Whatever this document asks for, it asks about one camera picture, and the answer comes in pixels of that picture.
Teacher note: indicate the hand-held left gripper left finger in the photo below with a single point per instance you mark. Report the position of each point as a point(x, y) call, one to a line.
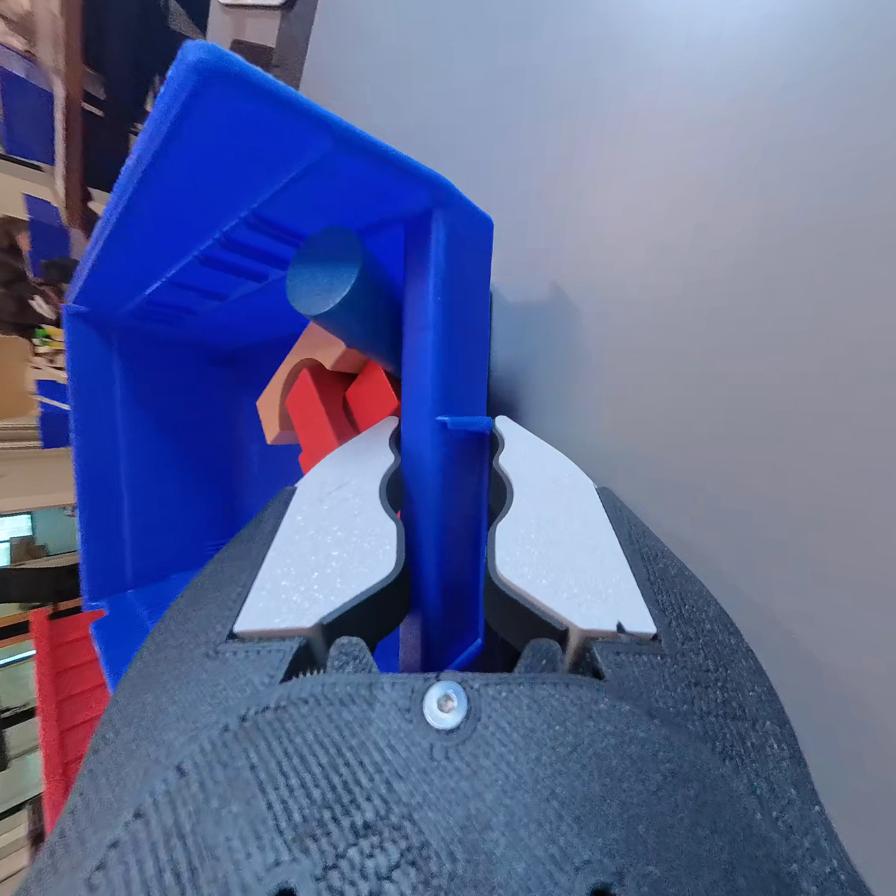
point(329, 553)

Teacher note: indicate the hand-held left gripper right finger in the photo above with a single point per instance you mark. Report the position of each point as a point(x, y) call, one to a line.
point(567, 553)

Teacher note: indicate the red arch block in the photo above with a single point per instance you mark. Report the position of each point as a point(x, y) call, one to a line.
point(329, 413)

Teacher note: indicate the natural wooden arch block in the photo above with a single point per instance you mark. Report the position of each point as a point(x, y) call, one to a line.
point(280, 399)

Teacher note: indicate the blue wooden cylinder block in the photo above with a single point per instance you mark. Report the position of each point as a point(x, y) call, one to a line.
point(329, 273)

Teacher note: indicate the blue plastic bin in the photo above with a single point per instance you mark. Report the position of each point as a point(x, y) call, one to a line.
point(231, 175)

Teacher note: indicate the red plastic crate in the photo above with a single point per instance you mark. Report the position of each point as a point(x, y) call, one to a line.
point(66, 686)

